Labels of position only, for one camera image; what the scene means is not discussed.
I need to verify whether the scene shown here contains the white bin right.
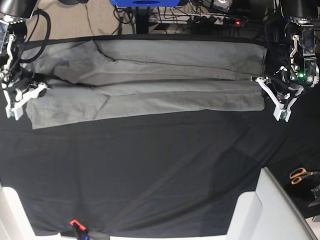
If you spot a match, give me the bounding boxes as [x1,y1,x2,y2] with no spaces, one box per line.
[226,167,317,240]

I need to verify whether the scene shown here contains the white bin left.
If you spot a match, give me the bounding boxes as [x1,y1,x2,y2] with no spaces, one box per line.
[0,186,36,240]

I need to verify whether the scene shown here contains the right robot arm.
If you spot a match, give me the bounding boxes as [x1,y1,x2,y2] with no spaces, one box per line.
[0,0,51,121]

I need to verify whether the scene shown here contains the power strip with red light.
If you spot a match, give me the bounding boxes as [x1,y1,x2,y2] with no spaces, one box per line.
[149,12,249,27]

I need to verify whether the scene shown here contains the blue plastic bin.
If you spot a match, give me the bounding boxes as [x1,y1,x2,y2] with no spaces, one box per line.
[110,0,180,8]

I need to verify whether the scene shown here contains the white bin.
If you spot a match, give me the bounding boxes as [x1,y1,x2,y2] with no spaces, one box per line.
[226,167,317,240]
[0,186,36,240]

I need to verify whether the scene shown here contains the black table leg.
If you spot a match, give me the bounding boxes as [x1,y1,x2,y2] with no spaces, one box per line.
[134,6,152,34]

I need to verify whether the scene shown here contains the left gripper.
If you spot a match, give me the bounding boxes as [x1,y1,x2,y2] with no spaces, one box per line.
[250,75,304,122]

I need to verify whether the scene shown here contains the dark metal object right edge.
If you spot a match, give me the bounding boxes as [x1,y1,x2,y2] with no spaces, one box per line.
[308,185,320,208]

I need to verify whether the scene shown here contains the orange handled scissors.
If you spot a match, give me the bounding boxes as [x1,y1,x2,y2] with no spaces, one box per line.
[289,167,320,185]

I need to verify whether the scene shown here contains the grey T-shirt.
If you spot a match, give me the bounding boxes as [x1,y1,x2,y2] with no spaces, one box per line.
[26,39,267,129]

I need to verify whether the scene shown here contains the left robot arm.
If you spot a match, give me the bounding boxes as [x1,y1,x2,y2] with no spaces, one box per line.
[250,0,320,122]

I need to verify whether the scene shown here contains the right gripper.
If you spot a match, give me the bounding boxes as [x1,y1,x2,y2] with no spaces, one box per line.
[0,68,53,120]

